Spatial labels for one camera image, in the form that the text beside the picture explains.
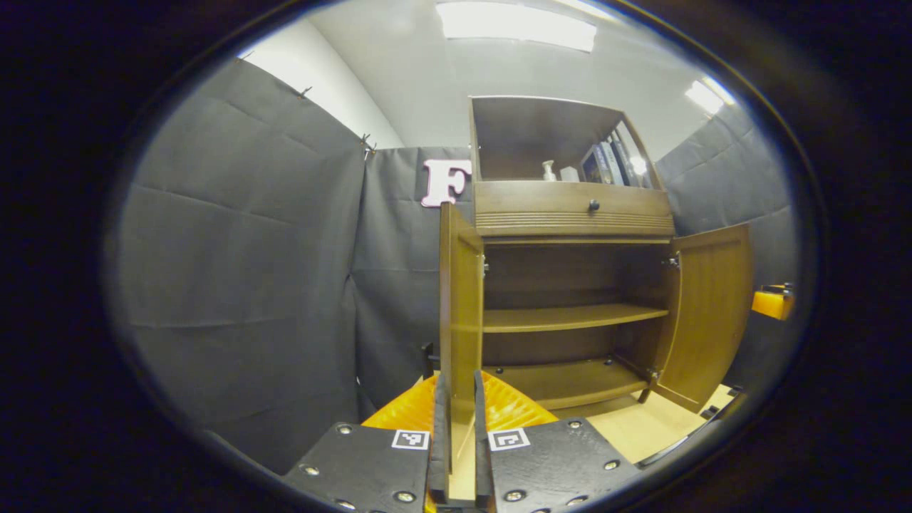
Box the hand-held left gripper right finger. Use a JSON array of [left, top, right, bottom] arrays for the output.
[[473, 369, 642, 513]]

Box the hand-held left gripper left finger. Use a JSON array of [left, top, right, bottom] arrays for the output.
[[284, 369, 451, 513]]

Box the wooden shoe cabinet door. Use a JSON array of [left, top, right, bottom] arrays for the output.
[[650, 224, 755, 414], [422, 202, 487, 499]]

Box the brown wooden shoe cabinet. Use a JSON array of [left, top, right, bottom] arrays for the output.
[[469, 95, 678, 421]]

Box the wooden cabinet drawer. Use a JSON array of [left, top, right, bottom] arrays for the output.
[[472, 180, 675, 239]]

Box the grey book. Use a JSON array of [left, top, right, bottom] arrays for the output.
[[598, 139, 628, 187]]

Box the small ceiling light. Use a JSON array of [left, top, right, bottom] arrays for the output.
[[685, 78, 735, 115]]

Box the dark blue book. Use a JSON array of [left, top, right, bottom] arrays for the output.
[[581, 142, 615, 186]]

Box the black backdrop cloth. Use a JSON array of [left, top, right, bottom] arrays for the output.
[[118, 57, 799, 475]]

